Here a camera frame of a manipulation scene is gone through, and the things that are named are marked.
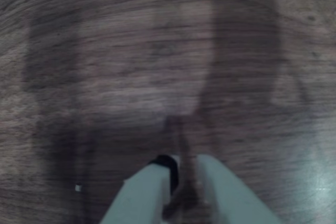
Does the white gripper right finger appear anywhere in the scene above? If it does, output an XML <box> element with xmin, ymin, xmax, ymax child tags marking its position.
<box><xmin>196</xmin><ymin>154</ymin><xmax>284</xmax><ymax>224</ymax></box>

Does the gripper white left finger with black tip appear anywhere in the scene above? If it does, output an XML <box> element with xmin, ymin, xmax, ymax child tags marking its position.
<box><xmin>99</xmin><ymin>154</ymin><xmax>180</xmax><ymax>224</ymax></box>

